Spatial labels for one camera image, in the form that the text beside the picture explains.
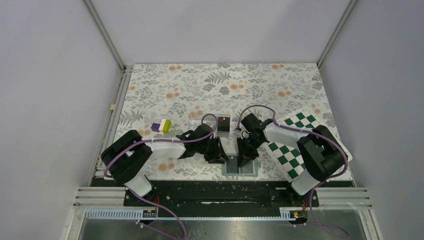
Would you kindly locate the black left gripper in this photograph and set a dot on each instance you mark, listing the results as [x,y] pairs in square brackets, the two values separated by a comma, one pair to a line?
[218,155]

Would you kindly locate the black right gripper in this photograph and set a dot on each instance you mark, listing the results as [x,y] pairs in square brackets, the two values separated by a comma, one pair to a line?
[244,155]

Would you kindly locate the green card holder wallet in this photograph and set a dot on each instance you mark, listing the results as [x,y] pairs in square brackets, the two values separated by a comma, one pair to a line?
[249,170]

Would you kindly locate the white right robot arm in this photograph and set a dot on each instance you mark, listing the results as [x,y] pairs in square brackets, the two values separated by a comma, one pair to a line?
[321,152]

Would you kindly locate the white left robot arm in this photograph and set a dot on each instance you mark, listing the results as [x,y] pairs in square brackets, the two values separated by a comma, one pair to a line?
[125,158]

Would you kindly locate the dark credit card stack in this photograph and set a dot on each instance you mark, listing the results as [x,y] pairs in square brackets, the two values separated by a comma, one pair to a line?
[224,123]

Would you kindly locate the purple white green block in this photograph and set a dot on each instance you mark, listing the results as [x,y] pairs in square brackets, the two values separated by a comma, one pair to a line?
[162,127]

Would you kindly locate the floral patterned table mat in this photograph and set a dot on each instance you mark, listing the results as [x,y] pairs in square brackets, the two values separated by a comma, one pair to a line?
[176,91]

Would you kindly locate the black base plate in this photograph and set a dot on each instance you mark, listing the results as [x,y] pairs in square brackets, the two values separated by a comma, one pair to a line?
[216,198]

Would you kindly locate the aluminium frame rail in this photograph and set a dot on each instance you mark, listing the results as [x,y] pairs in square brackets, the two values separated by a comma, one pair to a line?
[89,196]

